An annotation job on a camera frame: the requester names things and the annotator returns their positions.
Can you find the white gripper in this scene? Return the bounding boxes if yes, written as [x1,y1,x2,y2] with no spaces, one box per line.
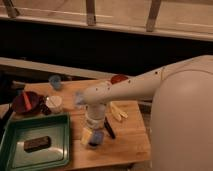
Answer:
[81,104,106,145]

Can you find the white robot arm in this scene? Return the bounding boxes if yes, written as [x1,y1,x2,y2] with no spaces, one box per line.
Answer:
[83,55,213,171]

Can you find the green plastic tray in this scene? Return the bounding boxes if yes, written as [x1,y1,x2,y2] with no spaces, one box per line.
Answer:
[0,114,70,171]

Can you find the light blue cloth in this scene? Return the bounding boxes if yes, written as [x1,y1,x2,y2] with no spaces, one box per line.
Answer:
[74,92,85,106]

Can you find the white cup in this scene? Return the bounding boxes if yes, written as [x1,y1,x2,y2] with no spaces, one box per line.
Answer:
[45,96,63,113]

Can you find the wooden cutting board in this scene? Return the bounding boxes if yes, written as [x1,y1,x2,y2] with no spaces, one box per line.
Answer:
[13,78,154,171]

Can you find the dark brown brush block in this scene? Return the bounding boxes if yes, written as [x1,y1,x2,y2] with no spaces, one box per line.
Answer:
[24,136,51,152]

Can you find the orange bowl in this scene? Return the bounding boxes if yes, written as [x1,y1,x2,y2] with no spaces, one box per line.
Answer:
[111,74,128,84]

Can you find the small blue cup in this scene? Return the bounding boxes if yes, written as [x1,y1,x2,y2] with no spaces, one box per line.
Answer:
[49,75,62,90]

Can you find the dark red bowl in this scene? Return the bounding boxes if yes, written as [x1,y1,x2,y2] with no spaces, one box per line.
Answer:
[12,91,39,114]

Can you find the black handled knife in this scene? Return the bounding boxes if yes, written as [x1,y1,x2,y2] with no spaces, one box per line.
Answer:
[104,117,116,139]

